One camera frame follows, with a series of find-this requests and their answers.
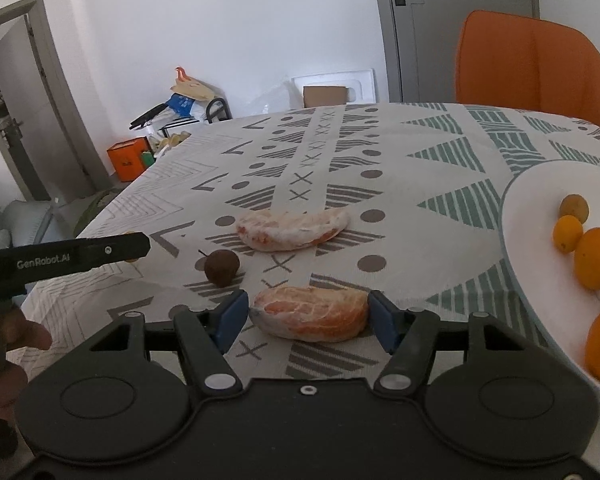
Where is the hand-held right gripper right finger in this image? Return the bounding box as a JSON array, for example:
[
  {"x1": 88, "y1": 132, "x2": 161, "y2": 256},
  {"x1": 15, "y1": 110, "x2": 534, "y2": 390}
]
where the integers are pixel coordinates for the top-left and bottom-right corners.
[{"x1": 367, "y1": 290, "x2": 527, "y2": 395}]

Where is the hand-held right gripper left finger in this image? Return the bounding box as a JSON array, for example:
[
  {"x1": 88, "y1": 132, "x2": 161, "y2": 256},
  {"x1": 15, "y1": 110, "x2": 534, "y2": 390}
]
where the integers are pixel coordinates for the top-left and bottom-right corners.
[{"x1": 82, "y1": 290, "x2": 251, "y2": 396}]

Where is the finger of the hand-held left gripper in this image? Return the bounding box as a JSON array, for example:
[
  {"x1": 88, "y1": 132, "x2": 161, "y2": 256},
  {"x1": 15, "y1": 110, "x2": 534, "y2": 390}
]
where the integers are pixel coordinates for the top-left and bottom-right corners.
[{"x1": 75, "y1": 231, "x2": 151, "y2": 272}]

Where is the dark red plum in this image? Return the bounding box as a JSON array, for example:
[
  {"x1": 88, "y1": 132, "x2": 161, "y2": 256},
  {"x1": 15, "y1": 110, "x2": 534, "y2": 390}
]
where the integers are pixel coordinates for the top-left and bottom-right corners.
[{"x1": 198, "y1": 248, "x2": 242, "y2": 289}]

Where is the white plate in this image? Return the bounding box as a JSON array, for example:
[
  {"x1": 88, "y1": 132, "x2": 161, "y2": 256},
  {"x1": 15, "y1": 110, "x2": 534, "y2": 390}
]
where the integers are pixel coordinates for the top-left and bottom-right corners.
[{"x1": 498, "y1": 159, "x2": 600, "y2": 404}]

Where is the small orange kumquat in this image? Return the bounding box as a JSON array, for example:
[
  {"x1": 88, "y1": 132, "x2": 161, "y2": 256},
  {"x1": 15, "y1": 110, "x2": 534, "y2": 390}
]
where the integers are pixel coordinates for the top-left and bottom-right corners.
[{"x1": 552, "y1": 215, "x2": 584, "y2": 254}]

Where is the small yellow-brown plum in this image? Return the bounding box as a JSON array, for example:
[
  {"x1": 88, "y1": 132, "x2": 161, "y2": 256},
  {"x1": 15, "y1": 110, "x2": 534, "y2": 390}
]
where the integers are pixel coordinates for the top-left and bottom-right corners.
[{"x1": 559, "y1": 194, "x2": 590, "y2": 223}]

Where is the person's left hand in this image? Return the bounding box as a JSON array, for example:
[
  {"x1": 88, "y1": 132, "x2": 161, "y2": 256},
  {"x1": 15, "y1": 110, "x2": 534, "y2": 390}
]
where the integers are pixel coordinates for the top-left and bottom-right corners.
[{"x1": 0, "y1": 305, "x2": 53, "y2": 422}]

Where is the grey sofa cushion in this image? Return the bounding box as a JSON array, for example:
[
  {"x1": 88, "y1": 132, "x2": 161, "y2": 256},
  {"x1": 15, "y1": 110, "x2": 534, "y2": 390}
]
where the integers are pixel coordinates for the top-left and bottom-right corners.
[{"x1": 0, "y1": 180, "x2": 77, "y2": 252}]

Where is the camouflage cloth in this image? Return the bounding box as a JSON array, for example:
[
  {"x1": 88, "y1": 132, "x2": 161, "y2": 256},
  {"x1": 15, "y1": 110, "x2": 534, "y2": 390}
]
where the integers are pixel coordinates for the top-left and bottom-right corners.
[{"x1": 72, "y1": 189, "x2": 127, "y2": 237}]

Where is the orange box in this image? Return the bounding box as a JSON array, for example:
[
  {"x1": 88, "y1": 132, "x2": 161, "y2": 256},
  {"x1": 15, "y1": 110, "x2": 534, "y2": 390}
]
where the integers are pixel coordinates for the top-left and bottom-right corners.
[{"x1": 106, "y1": 137, "x2": 154, "y2": 183}]

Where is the black folded item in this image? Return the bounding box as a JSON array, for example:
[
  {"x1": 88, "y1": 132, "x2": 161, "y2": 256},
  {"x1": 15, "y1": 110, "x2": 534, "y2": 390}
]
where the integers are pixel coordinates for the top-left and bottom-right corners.
[{"x1": 129, "y1": 102, "x2": 169, "y2": 129}]

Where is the blue and white package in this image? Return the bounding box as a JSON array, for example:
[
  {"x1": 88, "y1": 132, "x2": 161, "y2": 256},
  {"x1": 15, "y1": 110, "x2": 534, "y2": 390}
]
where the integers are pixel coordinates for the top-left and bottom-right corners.
[{"x1": 168, "y1": 92, "x2": 199, "y2": 117}]

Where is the patterned tablecloth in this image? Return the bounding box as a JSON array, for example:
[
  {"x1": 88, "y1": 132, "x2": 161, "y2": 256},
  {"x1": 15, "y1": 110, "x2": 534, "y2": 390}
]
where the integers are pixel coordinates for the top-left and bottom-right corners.
[{"x1": 10, "y1": 102, "x2": 600, "y2": 461}]

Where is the brown cardboard box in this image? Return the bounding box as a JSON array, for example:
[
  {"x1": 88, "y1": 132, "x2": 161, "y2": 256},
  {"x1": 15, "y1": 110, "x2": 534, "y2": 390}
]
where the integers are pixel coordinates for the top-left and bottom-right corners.
[{"x1": 302, "y1": 85, "x2": 349, "y2": 109}]

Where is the white foam board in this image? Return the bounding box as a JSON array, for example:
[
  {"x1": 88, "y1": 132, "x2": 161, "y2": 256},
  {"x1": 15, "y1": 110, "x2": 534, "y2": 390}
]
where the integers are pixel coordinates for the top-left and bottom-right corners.
[{"x1": 290, "y1": 67, "x2": 377, "y2": 110}]

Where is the orange chair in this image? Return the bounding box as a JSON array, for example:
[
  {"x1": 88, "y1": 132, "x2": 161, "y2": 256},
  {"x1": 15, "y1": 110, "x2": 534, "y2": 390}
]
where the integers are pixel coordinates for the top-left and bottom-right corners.
[{"x1": 454, "y1": 9, "x2": 600, "y2": 132}]

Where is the grey door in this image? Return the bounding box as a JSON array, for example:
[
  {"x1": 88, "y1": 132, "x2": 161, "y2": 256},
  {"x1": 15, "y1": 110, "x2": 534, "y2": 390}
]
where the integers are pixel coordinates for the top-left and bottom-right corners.
[{"x1": 370, "y1": 0, "x2": 541, "y2": 104}]

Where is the grey door frame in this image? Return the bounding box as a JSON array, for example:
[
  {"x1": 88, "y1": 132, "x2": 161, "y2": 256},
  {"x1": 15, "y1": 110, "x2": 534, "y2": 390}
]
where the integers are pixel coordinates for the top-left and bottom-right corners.
[{"x1": 0, "y1": 0, "x2": 112, "y2": 207}]

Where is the tan paper bag orange handle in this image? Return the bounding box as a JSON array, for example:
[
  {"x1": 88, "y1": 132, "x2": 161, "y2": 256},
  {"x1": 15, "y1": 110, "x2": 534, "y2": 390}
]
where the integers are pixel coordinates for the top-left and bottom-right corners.
[{"x1": 169, "y1": 65, "x2": 216, "y2": 104}]

